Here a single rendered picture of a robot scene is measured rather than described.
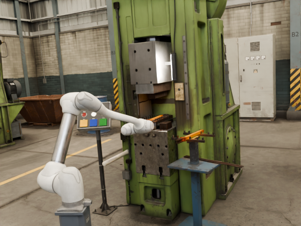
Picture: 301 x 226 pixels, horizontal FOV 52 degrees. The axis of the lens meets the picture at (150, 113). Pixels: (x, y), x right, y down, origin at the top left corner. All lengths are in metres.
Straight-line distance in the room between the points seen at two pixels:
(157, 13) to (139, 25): 0.22
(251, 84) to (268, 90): 0.42
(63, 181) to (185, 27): 1.76
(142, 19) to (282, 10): 5.92
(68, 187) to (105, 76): 8.64
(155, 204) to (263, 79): 5.47
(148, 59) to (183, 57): 0.34
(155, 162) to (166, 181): 0.22
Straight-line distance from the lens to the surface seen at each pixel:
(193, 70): 3.00
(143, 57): 3.05
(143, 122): 2.62
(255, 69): 8.12
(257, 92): 8.14
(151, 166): 3.13
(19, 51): 12.44
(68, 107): 2.42
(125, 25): 3.33
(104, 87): 10.76
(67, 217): 2.29
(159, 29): 3.14
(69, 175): 2.20
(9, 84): 8.14
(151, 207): 3.32
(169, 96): 3.48
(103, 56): 10.70
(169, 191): 3.15
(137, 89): 3.10
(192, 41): 3.01
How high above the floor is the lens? 1.52
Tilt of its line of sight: 8 degrees down
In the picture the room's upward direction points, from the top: 4 degrees counter-clockwise
